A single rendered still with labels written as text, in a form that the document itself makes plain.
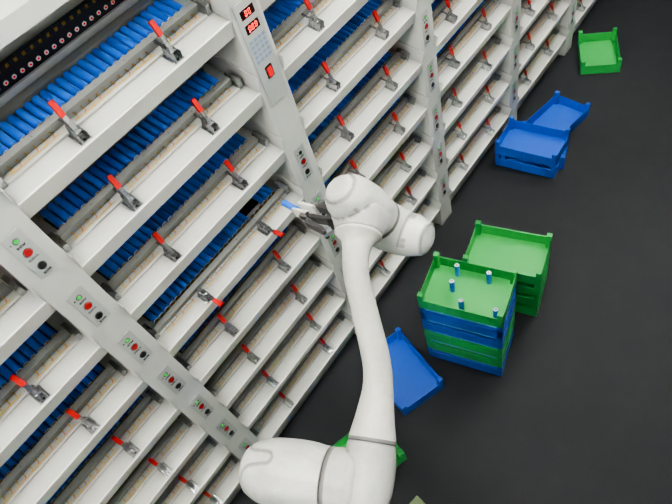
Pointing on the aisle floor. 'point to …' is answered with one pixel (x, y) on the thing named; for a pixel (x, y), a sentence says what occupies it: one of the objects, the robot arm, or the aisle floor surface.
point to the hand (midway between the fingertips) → (305, 210)
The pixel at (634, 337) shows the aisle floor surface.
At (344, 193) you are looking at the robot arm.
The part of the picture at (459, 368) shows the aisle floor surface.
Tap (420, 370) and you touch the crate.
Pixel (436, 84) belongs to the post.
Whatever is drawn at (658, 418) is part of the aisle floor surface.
